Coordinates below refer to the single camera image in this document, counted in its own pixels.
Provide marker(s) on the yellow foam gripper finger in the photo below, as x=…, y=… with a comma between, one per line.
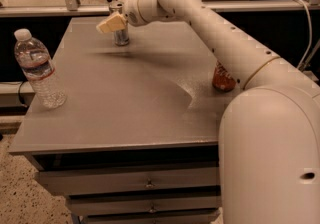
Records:
x=112, y=23

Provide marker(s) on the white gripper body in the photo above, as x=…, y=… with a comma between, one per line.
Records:
x=132, y=12

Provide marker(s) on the silver blue redbull can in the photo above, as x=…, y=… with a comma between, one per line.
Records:
x=121, y=37

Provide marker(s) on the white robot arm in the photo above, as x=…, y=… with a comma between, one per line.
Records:
x=269, y=136

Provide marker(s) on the red coca-cola can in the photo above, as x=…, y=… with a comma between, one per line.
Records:
x=222, y=80

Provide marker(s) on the clear plastic water bottle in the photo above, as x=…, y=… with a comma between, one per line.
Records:
x=36, y=63

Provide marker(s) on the grey drawer cabinet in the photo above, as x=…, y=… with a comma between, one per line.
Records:
x=136, y=142

